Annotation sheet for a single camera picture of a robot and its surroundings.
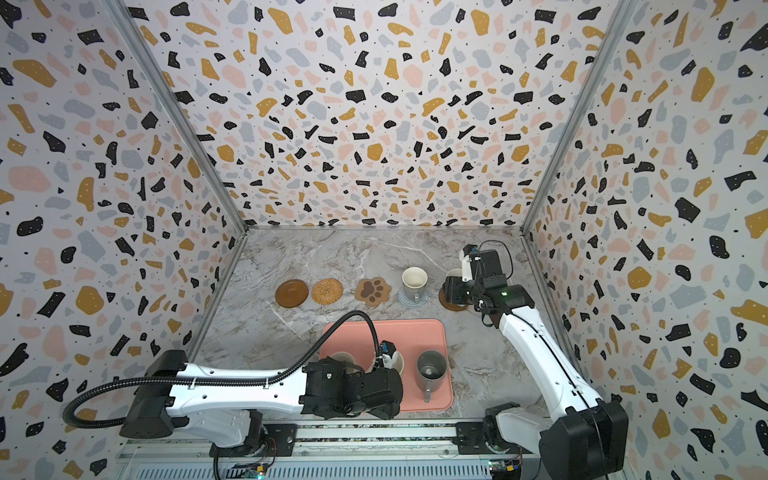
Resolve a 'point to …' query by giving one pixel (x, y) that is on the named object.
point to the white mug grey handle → (414, 281)
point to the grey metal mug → (431, 368)
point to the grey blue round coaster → (412, 303)
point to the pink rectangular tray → (409, 337)
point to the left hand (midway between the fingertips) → (399, 399)
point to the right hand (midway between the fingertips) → (449, 280)
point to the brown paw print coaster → (372, 291)
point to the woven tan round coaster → (327, 291)
